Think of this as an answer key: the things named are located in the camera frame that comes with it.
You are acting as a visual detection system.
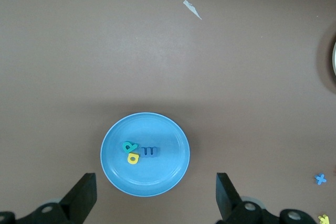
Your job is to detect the blue foam letter m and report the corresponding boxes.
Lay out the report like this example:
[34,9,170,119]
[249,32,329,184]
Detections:
[141,146,159,158]

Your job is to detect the yellow foam letter d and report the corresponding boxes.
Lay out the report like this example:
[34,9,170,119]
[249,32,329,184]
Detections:
[127,153,140,165]

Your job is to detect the blue plate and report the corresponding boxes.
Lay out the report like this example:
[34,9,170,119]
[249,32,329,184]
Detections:
[100,112,191,198]

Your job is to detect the white paper scrap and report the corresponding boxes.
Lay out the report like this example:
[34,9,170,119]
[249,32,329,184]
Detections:
[183,0,203,20]

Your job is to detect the beige plate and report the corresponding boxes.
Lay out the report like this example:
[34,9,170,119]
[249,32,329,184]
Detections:
[331,41,336,74]

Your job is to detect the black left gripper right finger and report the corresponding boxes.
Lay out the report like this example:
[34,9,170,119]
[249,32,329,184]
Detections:
[215,173,316,224]

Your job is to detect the teal foam letter p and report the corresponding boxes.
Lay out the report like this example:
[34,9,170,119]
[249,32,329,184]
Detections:
[122,141,139,154]

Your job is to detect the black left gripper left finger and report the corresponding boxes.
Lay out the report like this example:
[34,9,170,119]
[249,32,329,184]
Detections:
[0,173,97,224]

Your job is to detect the blue foam letter x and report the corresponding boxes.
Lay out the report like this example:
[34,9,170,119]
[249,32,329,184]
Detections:
[314,173,328,186]

